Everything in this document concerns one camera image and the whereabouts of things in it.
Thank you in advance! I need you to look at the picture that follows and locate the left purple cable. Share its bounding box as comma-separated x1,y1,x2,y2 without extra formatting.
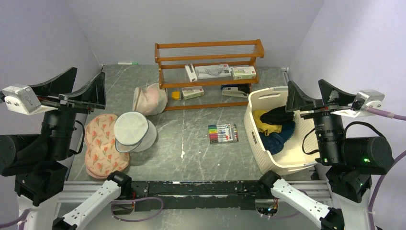
0,207,33,230

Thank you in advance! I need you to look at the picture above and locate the dark blue garment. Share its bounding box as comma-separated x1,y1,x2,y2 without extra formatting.
259,121,295,155

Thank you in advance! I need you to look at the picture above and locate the floral pink oval pad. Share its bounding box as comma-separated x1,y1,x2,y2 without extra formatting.
84,114,130,179

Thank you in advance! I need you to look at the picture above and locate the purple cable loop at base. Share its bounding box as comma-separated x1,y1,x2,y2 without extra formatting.
110,196,164,223

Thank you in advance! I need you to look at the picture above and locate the black garment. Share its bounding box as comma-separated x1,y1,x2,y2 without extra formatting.
259,106,294,125

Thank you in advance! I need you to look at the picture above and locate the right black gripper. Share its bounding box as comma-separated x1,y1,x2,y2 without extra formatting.
285,78,356,163

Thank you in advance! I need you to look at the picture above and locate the small white box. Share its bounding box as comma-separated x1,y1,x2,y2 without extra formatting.
181,86,204,100

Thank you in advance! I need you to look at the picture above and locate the flat white patterned box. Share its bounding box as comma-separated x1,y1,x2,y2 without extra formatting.
194,64,232,80

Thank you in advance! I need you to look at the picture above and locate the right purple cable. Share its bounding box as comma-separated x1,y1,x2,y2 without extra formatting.
366,107,406,230

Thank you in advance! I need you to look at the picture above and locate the blue white stapler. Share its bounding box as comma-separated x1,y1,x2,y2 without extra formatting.
221,84,250,98

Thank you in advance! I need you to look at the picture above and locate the cream plastic laundry basket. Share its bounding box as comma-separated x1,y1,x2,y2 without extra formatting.
244,86,320,176

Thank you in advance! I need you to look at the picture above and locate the pink mesh laundry bag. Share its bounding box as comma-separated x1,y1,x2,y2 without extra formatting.
132,83,168,116

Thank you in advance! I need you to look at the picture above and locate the black base frame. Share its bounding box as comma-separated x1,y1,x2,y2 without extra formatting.
118,180,275,211

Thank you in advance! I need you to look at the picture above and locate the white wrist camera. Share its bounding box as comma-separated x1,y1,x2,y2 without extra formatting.
1,84,57,115
332,90,385,118

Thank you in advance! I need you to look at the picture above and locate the orange wooden shelf rack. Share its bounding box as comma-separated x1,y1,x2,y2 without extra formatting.
154,39,265,111

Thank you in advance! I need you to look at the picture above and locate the round white mesh laundry bag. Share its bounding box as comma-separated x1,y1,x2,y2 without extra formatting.
113,111,157,153

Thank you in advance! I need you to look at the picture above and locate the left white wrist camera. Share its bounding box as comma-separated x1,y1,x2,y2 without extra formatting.
1,84,57,115

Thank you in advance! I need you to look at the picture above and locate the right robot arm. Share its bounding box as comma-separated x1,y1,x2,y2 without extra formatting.
258,80,395,230

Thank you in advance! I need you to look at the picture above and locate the coloured marker pack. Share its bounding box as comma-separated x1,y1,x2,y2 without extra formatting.
208,124,239,144

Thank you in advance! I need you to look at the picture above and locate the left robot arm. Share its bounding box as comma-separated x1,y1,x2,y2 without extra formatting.
0,67,133,230

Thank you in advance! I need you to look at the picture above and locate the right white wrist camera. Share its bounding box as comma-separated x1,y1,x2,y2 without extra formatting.
332,90,385,118

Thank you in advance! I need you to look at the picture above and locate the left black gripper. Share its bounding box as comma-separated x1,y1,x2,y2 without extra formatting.
31,66,108,159

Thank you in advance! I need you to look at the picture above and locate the green white box on shelf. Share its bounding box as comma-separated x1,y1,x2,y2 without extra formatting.
231,66,257,80

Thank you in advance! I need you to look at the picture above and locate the yellow small block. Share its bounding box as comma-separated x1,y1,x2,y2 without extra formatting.
171,91,181,100

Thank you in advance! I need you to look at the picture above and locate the green white marker pen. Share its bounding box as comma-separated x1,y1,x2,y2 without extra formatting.
117,62,138,66

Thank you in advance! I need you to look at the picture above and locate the yellow bra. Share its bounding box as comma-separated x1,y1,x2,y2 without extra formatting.
252,110,282,136

